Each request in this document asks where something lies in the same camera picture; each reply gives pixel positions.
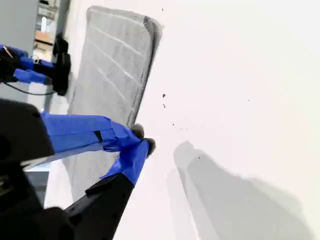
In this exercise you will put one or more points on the grey striped towel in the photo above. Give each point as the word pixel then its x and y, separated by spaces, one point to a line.
pixel 117 62

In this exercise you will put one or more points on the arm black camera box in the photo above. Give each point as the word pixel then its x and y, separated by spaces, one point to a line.
pixel 62 72

